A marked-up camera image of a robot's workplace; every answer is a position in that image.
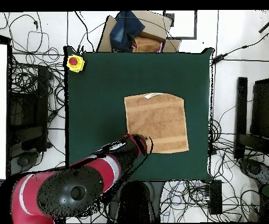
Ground tan terry towel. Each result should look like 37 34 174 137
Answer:
124 92 190 154

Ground dark green table cloth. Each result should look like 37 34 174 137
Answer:
63 45 215 184

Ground orange folded towel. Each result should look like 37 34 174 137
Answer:
132 36 163 53

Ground yellow emergency stop button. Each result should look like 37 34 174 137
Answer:
66 54 85 74

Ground blue denim jeans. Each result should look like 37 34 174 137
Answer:
109 10 146 53

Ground brown cardboard box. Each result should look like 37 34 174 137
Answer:
96 10 182 53

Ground black power adapter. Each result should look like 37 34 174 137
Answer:
211 53 228 65

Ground black rectangular box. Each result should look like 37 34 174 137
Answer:
208 179 223 215

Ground grey stand base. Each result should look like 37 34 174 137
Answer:
10 149 41 174
239 157 269 187

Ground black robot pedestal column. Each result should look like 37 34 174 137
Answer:
108 180 160 223

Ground tangle of black cables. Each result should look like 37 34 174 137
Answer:
159 180 260 222
8 52 66 150
207 117 242 162

